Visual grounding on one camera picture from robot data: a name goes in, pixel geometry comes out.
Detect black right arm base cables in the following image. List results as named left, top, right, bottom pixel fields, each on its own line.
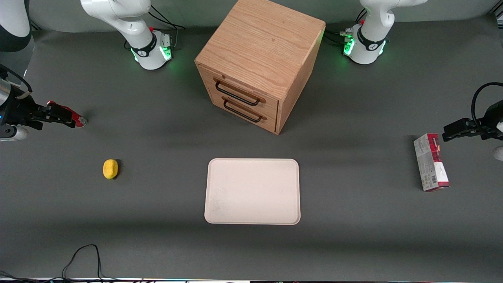
left=124, top=4, right=186, bottom=51

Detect red coke bottle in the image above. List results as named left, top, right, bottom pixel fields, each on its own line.
left=47, top=101, right=88, bottom=128

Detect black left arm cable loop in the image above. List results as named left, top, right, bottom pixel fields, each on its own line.
left=471, top=82, right=503, bottom=128

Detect black left arm base cables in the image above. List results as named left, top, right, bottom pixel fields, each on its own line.
left=324, top=8, right=368, bottom=48

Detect yellow lemon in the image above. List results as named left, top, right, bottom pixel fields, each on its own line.
left=103, top=159, right=119, bottom=180

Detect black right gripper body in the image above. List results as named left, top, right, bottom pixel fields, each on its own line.
left=0, top=86, right=44, bottom=130

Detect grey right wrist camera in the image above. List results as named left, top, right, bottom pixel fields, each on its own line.
left=0, top=125, right=29, bottom=142

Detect red and white carton box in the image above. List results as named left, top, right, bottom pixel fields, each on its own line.
left=413, top=133, right=450, bottom=192

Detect black arm base cables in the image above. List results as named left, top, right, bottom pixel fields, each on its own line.
left=124, top=4, right=186, bottom=51
left=324, top=8, right=368, bottom=48

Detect wooden drawer cabinet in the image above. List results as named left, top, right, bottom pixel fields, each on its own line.
left=194, top=0, right=326, bottom=135

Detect beige plastic tray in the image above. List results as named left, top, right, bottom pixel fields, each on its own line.
left=204, top=158, right=301, bottom=225

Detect black drawer handle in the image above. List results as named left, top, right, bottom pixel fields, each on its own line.
left=222, top=97, right=268, bottom=123
left=214, top=79, right=266, bottom=107

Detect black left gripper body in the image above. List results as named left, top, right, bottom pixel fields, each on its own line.
left=471, top=100, right=503, bottom=141

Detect thin black table cable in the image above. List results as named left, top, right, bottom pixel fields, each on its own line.
left=61, top=244, right=118, bottom=281

